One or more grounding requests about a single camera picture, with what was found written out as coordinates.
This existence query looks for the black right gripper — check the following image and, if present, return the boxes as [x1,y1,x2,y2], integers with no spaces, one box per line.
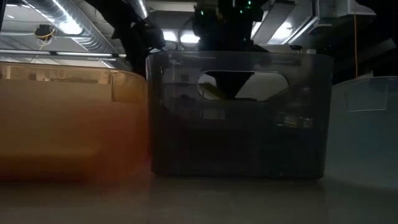
[192,14,269,101]

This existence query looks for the black yellow cable reel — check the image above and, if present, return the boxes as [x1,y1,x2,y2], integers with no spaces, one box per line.
[34,24,57,42]

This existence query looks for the orange translucent plastic bin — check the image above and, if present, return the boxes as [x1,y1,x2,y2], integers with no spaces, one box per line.
[0,61,150,183]

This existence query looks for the silver spiral ceiling duct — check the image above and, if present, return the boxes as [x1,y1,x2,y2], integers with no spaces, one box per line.
[26,0,125,54]

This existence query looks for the silver round ceiling duct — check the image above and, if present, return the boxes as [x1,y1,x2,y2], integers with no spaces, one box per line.
[127,0,149,21]

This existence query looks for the clear plastic bin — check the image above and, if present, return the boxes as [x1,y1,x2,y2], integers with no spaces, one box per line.
[325,76,398,188]

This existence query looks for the smoke grey plastic bin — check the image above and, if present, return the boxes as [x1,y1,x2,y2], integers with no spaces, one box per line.
[145,50,334,180]

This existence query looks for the long ceiling light bar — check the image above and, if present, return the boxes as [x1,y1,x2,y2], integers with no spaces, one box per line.
[0,49,128,59]

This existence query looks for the ceiling light panel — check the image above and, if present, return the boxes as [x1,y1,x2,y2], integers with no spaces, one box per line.
[179,32,200,44]
[161,30,178,43]

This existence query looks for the rectangular metal ceiling duct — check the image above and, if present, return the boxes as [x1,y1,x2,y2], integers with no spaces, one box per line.
[317,0,377,18]

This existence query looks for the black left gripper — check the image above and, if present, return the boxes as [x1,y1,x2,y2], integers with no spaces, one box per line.
[111,17,167,77]

